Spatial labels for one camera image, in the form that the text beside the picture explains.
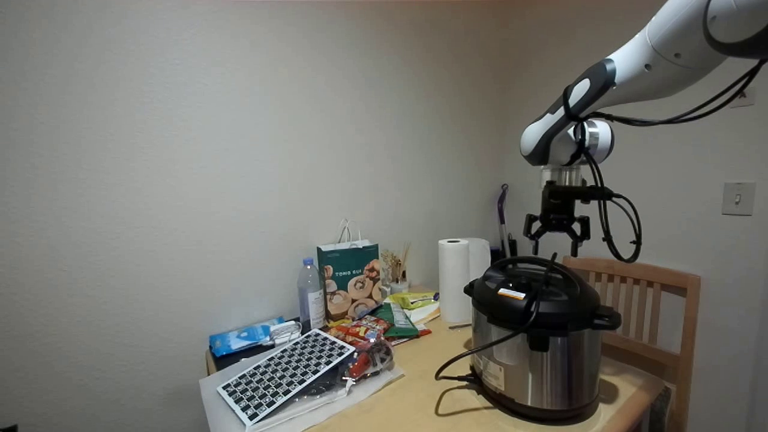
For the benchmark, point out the green paper bag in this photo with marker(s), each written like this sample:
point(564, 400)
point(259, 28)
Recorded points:
point(348, 268)

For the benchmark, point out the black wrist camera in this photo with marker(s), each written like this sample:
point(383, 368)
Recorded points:
point(601, 194)

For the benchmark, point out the red snack package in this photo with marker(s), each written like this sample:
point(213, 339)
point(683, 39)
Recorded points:
point(369, 351)

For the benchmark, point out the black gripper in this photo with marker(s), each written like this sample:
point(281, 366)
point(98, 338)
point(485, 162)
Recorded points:
point(563, 207)

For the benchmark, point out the clear plastic water bottle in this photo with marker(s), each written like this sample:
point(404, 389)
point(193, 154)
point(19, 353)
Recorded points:
point(309, 302)

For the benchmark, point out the checkerboard calibration board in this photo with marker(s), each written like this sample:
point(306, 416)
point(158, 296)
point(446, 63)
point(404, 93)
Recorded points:
point(283, 375)

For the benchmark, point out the white wall light switch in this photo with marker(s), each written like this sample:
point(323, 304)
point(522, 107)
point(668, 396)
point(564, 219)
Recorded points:
point(737, 197)

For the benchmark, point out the yellow green book stack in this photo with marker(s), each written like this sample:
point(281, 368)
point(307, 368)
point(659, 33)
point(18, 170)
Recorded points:
point(416, 302)

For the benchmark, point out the white paper towel roll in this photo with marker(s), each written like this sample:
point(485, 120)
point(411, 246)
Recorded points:
point(456, 278)

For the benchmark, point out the dark upright utensil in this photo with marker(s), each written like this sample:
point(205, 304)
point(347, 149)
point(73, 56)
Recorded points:
point(501, 224)

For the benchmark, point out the steel rice cooker black lid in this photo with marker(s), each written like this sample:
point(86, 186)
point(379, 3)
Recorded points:
point(543, 351)

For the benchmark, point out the wooden sticks in holder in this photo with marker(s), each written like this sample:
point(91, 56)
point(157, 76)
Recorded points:
point(396, 268)

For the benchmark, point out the small white wall socket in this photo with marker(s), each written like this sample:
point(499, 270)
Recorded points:
point(745, 101)

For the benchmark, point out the wooden chair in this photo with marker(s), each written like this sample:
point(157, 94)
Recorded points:
point(649, 308)

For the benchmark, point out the blue packet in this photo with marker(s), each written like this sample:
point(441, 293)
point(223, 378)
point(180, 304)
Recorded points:
point(242, 339)

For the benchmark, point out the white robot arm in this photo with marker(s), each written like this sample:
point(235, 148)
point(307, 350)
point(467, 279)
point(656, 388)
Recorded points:
point(662, 56)

